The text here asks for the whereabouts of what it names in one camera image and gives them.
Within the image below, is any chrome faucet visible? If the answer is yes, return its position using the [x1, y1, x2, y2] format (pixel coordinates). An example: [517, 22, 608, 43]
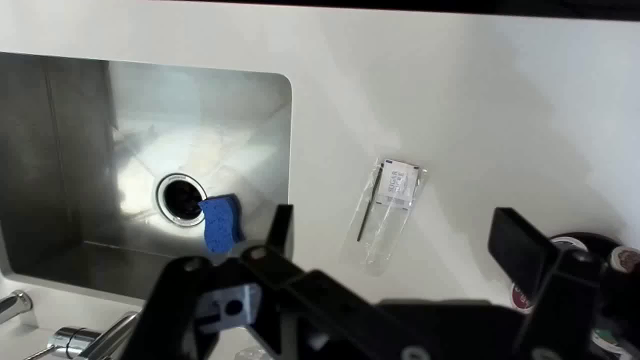
[0, 288, 144, 360]

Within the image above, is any black coffee pod carousel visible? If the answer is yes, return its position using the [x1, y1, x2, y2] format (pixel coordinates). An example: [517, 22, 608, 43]
[509, 232, 640, 360]

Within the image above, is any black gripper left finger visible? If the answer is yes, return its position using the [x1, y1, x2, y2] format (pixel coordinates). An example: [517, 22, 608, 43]
[118, 201, 428, 360]

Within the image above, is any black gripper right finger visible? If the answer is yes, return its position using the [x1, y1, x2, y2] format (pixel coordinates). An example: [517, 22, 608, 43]
[488, 206, 605, 360]

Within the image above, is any blue sponge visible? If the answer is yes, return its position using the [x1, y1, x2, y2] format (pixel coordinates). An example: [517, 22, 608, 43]
[199, 191, 247, 256]

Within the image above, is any stainless steel sink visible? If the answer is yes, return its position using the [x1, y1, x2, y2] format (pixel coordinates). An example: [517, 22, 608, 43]
[0, 51, 296, 301]

